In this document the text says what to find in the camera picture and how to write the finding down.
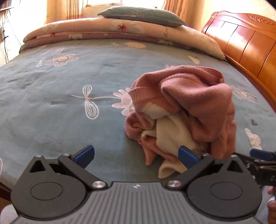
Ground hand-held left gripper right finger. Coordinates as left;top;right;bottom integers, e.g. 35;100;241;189
166;145;247;190

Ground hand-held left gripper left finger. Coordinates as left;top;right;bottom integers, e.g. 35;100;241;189
28;145;108;190

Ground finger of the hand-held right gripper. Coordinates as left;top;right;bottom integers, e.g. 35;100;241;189
250;149;276;160
235;152;262;170

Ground pink and cream sweater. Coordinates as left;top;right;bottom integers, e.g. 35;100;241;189
125;65;237;179

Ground person's right hand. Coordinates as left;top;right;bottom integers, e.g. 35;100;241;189
267;187;276;224

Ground blue floral bed sheet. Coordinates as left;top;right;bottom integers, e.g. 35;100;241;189
0;38;276;194

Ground wooden headboard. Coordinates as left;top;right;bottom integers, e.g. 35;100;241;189
201;11;276;110

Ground folded floral quilt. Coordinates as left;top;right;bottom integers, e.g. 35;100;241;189
19;17;227;62

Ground orange floral curtain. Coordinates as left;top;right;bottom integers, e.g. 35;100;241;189
63;0;85;20
164;0;195;15

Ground grey-green pillow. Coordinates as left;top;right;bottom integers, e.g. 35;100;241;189
97;5;188;28

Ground bright window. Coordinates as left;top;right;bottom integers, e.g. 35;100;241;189
85;0;166;7

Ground hanging wall cables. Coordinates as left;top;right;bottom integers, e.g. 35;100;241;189
0;10;10;63

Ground wall-mounted television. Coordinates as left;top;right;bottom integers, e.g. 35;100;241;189
0;0;14;11

